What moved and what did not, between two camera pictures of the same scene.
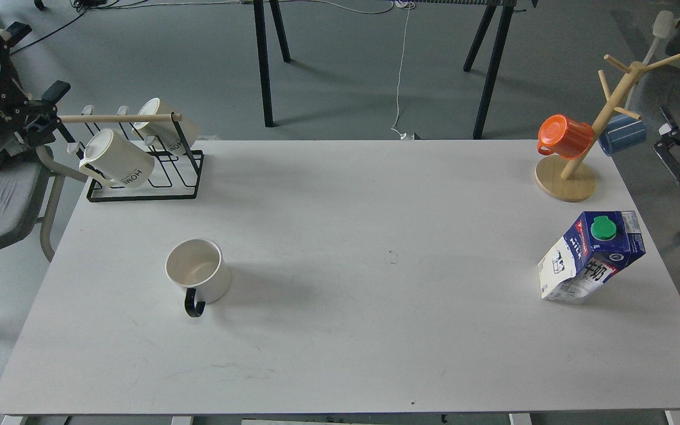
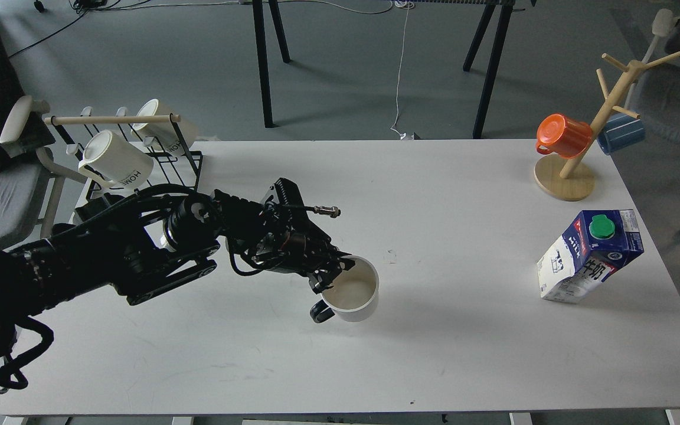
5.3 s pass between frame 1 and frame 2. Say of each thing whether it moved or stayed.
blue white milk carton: stayed
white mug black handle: moved
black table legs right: stayed
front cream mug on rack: stayed
